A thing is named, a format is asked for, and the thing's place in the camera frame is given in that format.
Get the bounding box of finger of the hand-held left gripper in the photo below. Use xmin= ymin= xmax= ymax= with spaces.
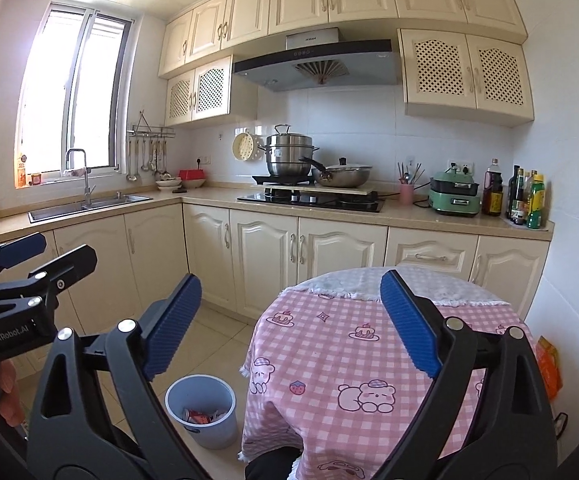
xmin=0 ymin=232 xmax=48 ymax=286
xmin=0 ymin=244 xmax=98 ymax=312

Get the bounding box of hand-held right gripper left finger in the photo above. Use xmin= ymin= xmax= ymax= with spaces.
xmin=26 ymin=272 xmax=210 ymax=480

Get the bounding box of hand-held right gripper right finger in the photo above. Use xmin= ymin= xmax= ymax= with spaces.
xmin=379 ymin=269 xmax=557 ymax=480

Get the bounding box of heap of snack wrappers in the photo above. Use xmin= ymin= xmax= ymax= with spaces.
xmin=182 ymin=406 xmax=227 ymax=427

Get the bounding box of blue trash bin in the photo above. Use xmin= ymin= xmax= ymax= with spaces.
xmin=164 ymin=374 xmax=237 ymax=450

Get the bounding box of person's left hand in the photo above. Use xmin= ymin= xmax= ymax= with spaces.
xmin=0 ymin=360 xmax=26 ymax=429

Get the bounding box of steel sink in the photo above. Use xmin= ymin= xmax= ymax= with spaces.
xmin=28 ymin=191 xmax=154 ymax=224

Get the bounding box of white fringed cloth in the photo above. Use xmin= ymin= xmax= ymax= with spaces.
xmin=294 ymin=266 xmax=513 ymax=308

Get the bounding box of steel faucet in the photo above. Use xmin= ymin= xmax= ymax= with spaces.
xmin=64 ymin=148 xmax=96 ymax=209

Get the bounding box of pink checkered tablecloth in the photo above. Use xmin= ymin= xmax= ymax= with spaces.
xmin=238 ymin=266 xmax=540 ymax=480

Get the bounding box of row of hanging utensils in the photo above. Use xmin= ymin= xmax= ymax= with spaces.
xmin=126 ymin=139 xmax=171 ymax=183

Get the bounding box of green electric cooker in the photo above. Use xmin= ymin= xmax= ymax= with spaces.
xmin=428 ymin=167 xmax=481 ymax=217

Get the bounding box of bunch of chopsticks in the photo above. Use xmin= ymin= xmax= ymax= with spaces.
xmin=396 ymin=161 xmax=426 ymax=186

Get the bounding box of orange paper bag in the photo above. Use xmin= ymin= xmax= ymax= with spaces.
xmin=534 ymin=336 xmax=564 ymax=401

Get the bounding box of black gas stove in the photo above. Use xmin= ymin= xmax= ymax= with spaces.
xmin=236 ymin=191 xmax=386 ymax=213

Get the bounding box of soy sauce bottle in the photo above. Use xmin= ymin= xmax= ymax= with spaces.
xmin=482 ymin=158 xmax=504 ymax=217

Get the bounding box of wooden board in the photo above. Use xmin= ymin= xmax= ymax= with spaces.
xmin=263 ymin=184 xmax=377 ymax=196

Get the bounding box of steel wok with lid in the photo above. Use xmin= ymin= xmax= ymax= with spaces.
xmin=299 ymin=156 xmax=373 ymax=188

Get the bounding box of dark glass bottle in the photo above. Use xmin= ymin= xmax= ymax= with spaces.
xmin=508 ymin=165 xmax=521 ymax=221
xmin=514 ymin=169 xmax=528 ymax=225

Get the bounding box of window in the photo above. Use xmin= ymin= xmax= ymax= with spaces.
xmin=15 ymin=2 xmax=135 ymax=188

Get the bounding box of green yellow bottle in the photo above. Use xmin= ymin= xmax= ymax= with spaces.
xmin=527 ymin=174 xmax=546 ymax=230

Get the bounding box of person's dark clothing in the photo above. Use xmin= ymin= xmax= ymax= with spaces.
xmin=244 ymin=447 xmax=303 ymax=480

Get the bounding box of black induction cooker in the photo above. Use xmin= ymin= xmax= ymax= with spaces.
xmin=252 ymin=174 xmax=316 ymax=186

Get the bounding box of cream perforated tray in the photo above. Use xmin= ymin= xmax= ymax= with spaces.
xmin=232 ymin=129 xmax=260 ymax=163

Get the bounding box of steel steamer pot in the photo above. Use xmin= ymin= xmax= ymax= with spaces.
xmin=258 ymin=124 xmax=320 ymax=178

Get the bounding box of small lattice door cabinet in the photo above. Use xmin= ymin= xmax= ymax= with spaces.
xmin=164 ymin=54 xmax=259 ymax=128

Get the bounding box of large lattice door cabinet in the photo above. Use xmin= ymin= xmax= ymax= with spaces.
xmin=398 ymin=28 xmax=535 ymax=127

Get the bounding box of grey range hood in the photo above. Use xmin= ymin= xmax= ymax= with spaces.
xmin=232 ymin=27 xmax=403 ymax=93

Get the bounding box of wall utensil rack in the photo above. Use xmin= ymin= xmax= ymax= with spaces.
xmin=126 ymin=109 xmax=176 ymax=140

